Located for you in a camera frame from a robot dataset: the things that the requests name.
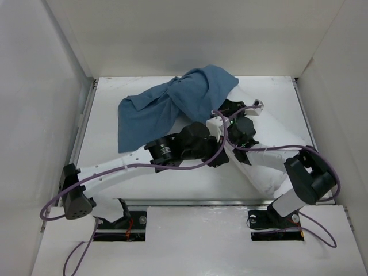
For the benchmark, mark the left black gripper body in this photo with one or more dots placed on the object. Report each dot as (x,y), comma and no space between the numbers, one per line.
(207,149)

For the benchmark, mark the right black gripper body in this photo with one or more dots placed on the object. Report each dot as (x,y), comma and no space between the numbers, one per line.
(226,111)

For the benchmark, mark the blue pillowcase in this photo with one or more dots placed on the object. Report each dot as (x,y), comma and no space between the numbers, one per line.
(151,114)

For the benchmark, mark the white pillow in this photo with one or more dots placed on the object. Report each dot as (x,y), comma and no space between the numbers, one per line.
(264,163)

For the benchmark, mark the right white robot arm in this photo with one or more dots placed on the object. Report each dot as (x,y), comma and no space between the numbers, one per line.
(310,174)

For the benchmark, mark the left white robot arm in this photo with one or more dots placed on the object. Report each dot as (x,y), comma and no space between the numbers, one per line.
(80,186)

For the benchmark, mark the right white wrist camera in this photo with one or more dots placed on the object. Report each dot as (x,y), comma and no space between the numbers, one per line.
(255,109)

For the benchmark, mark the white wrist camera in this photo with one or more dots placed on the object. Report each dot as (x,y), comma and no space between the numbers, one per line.
(255,109)
(216,126)

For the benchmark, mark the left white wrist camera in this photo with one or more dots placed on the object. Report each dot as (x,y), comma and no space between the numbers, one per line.
(216,126)

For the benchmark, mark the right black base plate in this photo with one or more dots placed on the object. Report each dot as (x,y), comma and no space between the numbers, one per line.
(265,227)

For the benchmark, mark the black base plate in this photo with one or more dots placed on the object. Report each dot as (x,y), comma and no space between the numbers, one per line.
(265,227)
(131,229)

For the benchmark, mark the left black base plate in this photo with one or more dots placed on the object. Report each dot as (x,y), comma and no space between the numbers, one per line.
(131,229)

